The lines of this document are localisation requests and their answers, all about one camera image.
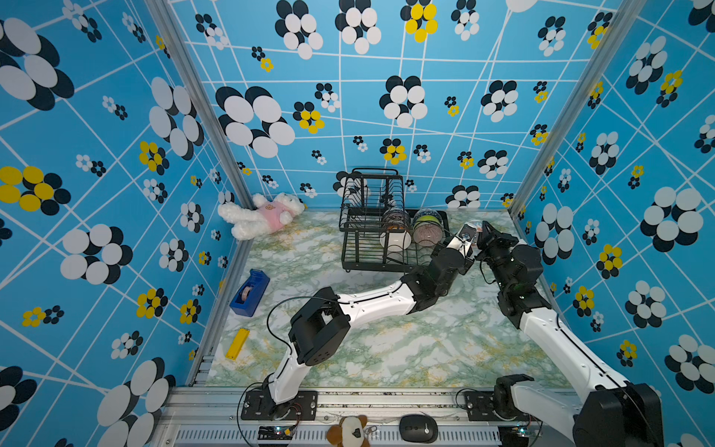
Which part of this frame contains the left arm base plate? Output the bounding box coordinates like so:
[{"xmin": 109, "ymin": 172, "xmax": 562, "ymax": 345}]
[{"xmin": 239, "ymin": 389, "xmax": 318, "ymax": 421}]

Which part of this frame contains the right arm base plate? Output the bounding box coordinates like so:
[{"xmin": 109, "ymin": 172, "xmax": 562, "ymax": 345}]
[{"xmin": 455, "ymin": 389, "xmax": 540, "ymax": 425}]

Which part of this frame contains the plain white bowl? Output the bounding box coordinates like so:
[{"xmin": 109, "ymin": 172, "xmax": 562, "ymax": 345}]
[{"xmin": 379, "ymin": 231, "xmax": 413, "ymax": 253}]

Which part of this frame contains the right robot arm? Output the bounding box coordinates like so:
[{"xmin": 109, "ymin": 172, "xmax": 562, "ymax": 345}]
[{"xmin": 477, "ymin": 222, "xmax": 665, "ymax": 446}]

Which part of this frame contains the brown plush dog toy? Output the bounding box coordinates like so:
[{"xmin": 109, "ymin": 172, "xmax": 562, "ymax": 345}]
[{"xmin": 326, "ymin": 415, "xmax": 371, "ymax": 447}]

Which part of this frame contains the right circuit board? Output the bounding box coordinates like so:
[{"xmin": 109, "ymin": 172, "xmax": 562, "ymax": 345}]
[{"xmin": 499, "ymin": 427, "xmax": 530, "ymax": 446}]

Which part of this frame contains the brown white patterned bowl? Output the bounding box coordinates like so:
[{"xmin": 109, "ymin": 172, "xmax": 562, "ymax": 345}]
[{"xmin": 382, "ymin": 209, "xmax": 411, "ymax": 232}]

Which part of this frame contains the black computer mouse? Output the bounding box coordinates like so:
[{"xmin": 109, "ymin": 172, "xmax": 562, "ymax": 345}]
[{"xmin": 398, "ymin": 413, "xmax": 439, "ymax": 443}]

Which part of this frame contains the red blue patterned bowl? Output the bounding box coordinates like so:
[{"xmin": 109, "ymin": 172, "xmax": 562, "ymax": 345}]
[{"xmin": 459, "ymin": 221, "xmax": 482, "ymax": 246}]

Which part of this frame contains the left circuit board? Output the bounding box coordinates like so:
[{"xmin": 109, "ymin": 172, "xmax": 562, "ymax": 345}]
[{"xmin": 257, "ymin": 426, "xmax": 295, "ymax": 441}]

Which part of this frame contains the black wire dish rack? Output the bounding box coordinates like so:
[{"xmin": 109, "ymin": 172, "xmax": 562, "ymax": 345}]
[{"xmin": 333, "ymin": 168, "xmax": 450, "ymax": 273}]

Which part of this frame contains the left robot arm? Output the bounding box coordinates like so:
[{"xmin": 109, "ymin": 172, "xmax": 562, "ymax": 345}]
[{"xmin": 263, "ymin": 243, "xmax": 474, "ymax": 406}]

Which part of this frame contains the white plush toy pink shirt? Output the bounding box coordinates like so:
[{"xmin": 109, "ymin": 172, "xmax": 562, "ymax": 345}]
[{"xmin": 218, "ymin": 193, "xmax": 305, "ymax": 241}]

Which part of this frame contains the lime green bowl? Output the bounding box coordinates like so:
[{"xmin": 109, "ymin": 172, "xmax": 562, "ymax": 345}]
[{"xmin": 413, "ymin": 209, "xmax": 443, "ymax": 226}]

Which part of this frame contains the pink striped bowl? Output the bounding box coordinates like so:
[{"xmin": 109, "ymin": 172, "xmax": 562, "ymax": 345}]
[{"xmin": 413, "ymin": 222, "xmax": 444, "ymax": 248}]

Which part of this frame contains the circuit board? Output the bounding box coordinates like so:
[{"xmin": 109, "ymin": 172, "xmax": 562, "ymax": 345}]
[
  {"xmin": 257, "ymin": 426, "xmax": 295, "ymax": 441},
  {"xmin": 499, "ymin": 427, "xmax": 530, "ymax": 446}
]

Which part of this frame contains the blue tape dispenser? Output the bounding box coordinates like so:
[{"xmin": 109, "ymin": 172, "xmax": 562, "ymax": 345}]
[{"xmin": 230, "ymin": 269, "xmax": 270, "ymax": 318}]

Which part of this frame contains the yellow block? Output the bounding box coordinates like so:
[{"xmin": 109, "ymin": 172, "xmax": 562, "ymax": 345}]
[{"xmin": 225, "ymin": 328, "xmax": 251, "ymax": 361}]

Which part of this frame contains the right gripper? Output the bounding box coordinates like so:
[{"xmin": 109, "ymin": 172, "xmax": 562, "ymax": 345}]
[{"xmin": 475, "ymin": 222, "xmax": 521, "ymax": 296}]

